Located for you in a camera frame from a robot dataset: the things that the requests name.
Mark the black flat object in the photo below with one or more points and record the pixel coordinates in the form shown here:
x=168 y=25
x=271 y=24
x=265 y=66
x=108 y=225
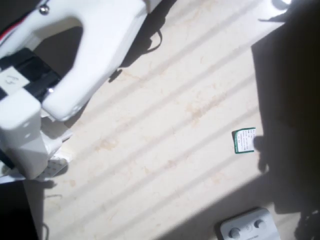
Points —
x=15 y=212

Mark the white device with round buttons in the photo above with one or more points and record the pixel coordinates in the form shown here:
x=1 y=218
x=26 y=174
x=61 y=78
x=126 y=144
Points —
x=250 y=225

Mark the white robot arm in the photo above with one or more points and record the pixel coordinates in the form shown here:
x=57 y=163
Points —
x=112 y=30

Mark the green white label sticker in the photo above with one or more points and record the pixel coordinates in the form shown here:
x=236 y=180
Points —
x=243 y=140

